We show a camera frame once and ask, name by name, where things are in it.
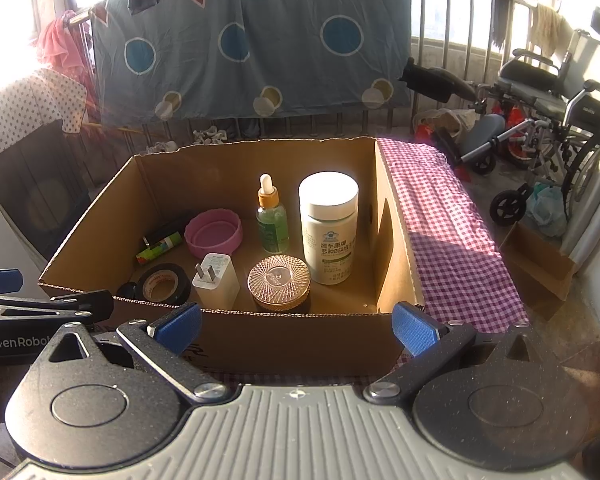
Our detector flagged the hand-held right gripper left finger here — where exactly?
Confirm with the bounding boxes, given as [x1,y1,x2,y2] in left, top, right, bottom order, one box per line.
[47,302,229,404]

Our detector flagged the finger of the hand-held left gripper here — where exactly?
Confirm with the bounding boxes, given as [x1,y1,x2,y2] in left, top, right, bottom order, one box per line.
[0,289,115,324]
[0,268,24,295]

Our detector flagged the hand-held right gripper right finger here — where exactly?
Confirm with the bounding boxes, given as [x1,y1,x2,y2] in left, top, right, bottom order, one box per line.
[362,302,547,404]

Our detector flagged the black tape roll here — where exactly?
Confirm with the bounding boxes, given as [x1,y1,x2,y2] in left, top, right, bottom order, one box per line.
[116,263,192,307]

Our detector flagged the white charger plug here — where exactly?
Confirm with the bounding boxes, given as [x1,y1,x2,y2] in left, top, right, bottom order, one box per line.
[192,253,241,310]

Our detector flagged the green glue stick tube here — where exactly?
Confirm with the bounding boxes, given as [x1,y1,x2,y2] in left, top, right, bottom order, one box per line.
[136,232,182,265]

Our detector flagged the large cardboard box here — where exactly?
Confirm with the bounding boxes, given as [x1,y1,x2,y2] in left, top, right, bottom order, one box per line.
[37,136,426,379]

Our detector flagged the purple checkered tablecloth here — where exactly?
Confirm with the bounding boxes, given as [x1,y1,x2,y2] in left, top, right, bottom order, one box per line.
[200,138,530,386]

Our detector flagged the dark cabinet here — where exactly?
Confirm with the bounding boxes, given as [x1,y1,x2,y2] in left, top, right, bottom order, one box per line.
[0,120,94,262]

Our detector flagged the black cylindrical tube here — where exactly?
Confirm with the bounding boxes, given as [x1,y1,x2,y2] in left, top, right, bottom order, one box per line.
[141,217,193,251]

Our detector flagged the pink plastic bowl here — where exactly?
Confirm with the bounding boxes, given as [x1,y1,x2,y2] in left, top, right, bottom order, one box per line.
[184,208,243,259]

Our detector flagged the white supplement bottle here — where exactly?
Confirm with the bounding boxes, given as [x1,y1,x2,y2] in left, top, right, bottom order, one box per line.
[298,172,360,286]

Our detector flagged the small cardboard box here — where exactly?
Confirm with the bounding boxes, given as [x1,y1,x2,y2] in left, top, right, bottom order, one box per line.
[499,221,577,322]

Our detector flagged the green dropper bottle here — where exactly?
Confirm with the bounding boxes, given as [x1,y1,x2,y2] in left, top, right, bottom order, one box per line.
[256,174,290,255]

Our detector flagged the white star-printed cloth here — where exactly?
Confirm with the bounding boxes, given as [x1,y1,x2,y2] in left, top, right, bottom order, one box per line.
[0,67,89,167]

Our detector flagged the green plastic bag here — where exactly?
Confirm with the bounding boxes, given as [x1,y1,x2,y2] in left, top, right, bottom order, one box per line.
[525,185,569,239]

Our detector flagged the grey stroller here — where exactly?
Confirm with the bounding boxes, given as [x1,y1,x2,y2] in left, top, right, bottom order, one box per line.
[399,57,537,177]

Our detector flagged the pink hanging cloth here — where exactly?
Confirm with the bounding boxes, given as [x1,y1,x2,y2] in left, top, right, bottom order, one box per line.
[36,9,102,107]

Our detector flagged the wheelchair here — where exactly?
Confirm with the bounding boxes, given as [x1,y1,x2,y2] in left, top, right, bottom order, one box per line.
[490,29,600,227]

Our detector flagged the blue printed blanket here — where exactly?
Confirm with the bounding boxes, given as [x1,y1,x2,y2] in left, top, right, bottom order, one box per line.
[91,0,414,122]

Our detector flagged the metal railing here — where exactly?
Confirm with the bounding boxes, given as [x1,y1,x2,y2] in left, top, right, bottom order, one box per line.
[409,0,542,127]

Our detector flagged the beige hanging towel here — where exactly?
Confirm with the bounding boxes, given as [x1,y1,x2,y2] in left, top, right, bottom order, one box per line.
[530,2,577,59]

